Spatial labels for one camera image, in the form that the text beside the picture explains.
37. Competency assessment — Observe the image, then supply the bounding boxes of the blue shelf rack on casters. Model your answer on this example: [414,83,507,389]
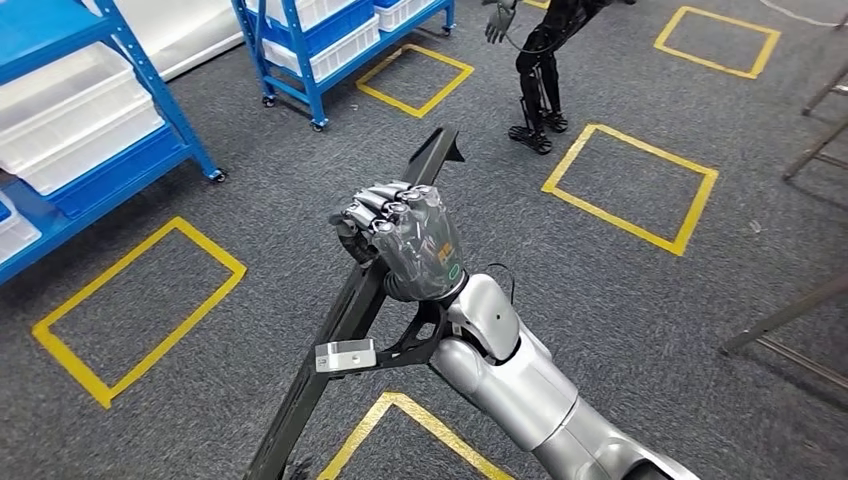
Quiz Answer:
[0,0,229,287]
[230,0,457,132]

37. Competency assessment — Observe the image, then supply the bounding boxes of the white plastic bin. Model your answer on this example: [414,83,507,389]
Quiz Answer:
[0,192,42,264]
[374,0,440,34]
[246,0,359,31]
[0,99,167,198]
[262,14,384,85]
[0,42,152,137]

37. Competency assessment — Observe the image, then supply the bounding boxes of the black humanoid robot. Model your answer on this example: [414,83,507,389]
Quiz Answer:
[481,0,639,158]

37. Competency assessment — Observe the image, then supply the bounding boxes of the stainless steel side table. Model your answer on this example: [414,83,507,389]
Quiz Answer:
[781,59,848,181]

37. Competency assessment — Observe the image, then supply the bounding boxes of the yellow floor tape square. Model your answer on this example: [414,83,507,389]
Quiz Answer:
[653,5,782,81]
[541,123,719,258]
[31,216,248,410]
[317,392,515,480]
[355,42,476,119]

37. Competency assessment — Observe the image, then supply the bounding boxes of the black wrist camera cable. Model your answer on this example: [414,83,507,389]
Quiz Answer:
[486,263,518,306]

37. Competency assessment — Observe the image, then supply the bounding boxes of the long black plastic part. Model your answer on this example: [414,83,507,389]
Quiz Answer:
[243,127,466,480]

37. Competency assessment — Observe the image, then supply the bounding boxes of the white floor cable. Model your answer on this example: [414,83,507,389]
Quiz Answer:
[758,0,848,28]

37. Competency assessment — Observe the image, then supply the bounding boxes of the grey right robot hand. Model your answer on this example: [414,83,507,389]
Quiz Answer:
[329,180,468,304]

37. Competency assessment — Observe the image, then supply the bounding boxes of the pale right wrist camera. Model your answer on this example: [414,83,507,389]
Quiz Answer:
[315,301,450,374]

